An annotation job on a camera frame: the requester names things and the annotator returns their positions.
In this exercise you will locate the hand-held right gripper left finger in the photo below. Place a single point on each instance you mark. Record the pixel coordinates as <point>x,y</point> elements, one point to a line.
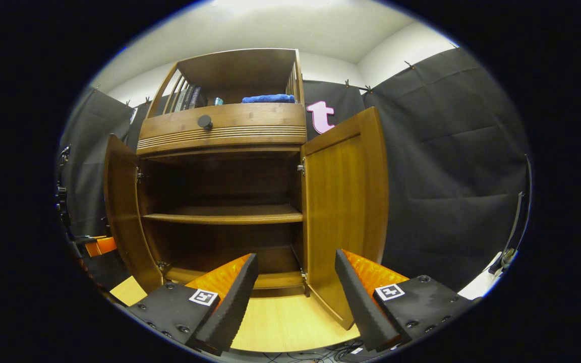
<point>235,307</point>

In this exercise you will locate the blue towel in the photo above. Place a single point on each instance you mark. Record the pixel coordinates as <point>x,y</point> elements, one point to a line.
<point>268,99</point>

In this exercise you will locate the wooden double-door shoe cabinet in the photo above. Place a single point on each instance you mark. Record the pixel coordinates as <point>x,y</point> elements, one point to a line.
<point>235,73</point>

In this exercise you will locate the black tripod stand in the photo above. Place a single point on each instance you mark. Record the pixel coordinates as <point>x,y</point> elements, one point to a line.
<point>62,201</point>

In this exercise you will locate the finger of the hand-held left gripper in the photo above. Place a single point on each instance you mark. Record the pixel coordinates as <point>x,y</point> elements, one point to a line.
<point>101,246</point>

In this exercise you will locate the dark blue book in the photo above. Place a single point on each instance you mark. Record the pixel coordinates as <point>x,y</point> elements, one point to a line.
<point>198,98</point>

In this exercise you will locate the dark curved pole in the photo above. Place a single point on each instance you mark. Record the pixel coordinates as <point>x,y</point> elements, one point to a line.
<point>520,217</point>

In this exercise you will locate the black backdrop cloth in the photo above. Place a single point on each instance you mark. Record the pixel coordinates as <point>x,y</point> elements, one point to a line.
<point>447,176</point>

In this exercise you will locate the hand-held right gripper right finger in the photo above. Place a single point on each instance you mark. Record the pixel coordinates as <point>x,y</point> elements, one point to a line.
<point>361,307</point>

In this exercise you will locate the white flat object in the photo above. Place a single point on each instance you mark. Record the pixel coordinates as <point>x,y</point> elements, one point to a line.
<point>477,286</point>

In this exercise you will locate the dark grey book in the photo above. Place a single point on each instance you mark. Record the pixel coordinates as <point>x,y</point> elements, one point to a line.
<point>188,98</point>

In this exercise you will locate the wooden shoe cabinet door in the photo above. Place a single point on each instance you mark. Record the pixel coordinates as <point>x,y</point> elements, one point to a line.
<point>343,212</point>
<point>121,212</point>

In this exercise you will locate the wooden drawer with black knob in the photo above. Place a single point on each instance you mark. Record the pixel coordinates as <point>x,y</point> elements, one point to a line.
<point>260,118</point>

